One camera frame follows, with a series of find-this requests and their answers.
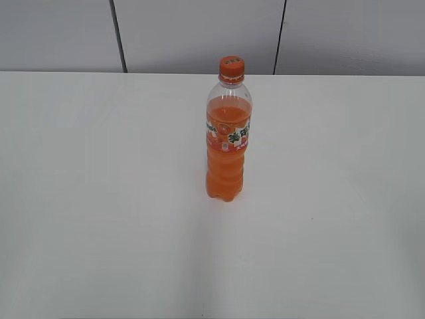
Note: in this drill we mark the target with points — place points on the orange soda plastic bottle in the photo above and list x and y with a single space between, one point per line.
229 110

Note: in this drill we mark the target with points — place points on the orange bottle cap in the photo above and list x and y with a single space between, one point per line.
232 66

